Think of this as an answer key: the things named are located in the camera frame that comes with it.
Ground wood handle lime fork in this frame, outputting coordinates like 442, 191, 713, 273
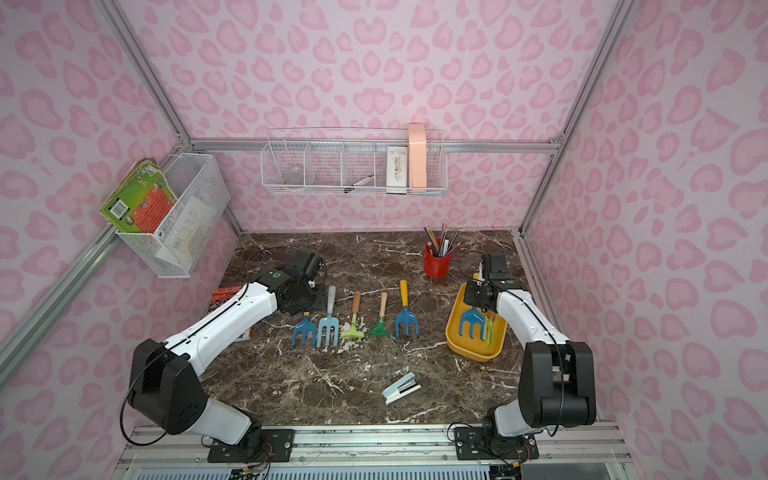
483, 317, 494, 350

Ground yellow handle teal fork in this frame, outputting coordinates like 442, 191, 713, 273
291, 312, 317, 347

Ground white handle lightblue fork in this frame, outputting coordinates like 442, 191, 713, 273
315, 285, 340, 348

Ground yellow storage box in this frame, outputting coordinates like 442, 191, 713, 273
445, 285, 507, 362

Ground yellow handle blue fork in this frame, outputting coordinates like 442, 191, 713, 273
395, 280, 419, 339

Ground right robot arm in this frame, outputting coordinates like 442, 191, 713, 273
464, 254, 597, 438

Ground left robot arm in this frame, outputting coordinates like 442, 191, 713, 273
121, 250, 325, 451

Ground white patterned card box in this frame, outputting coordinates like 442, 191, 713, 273
386, 146, 408, 195

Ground pink box on shelf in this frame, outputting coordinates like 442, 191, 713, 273
408, 123, 427, 193

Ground red pencil cup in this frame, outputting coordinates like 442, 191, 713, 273
423, 241, 454, 279

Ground pencils in cup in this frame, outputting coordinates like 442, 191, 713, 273
423, 223, 460, 258

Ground red comic book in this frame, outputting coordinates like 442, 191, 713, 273
207, 285, 251, 342

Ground grey round object on shelf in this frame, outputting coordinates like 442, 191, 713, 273
283, 166, 305, 186

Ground white blue stapler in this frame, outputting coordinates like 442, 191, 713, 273
382, 372, 421, 405

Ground white paper in basket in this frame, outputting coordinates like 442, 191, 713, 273
156, 197, 215, 271

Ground white mesh side basket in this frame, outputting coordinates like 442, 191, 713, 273
117, 153, 230, 278

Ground black white marker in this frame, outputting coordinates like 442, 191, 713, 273
343, 174, 375, 194

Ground green red book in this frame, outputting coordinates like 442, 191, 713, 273
100, 158, 177, 234

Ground white wire wall shelf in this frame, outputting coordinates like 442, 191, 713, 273
260, 127, 448, 196

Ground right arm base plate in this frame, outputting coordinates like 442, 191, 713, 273
447, 423, 540, 463

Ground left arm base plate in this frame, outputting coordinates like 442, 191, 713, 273
207, 428, 296, 464

